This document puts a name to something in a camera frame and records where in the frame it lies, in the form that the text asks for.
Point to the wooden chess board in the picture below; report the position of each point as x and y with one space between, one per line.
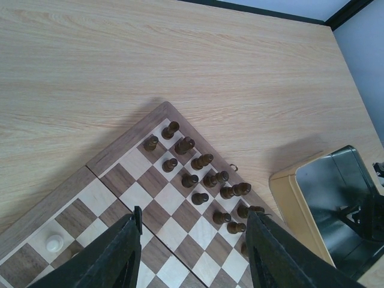
99 194

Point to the dark chess piece row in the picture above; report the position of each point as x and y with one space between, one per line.
204 183

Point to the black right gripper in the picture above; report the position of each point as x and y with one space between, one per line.
364 212

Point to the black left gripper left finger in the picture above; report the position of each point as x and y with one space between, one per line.
111 260

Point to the silver metal tin box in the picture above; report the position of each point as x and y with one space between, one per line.
308 195

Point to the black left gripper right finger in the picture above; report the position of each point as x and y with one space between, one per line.
277 259

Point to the cream piece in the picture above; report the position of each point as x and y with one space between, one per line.
54 243

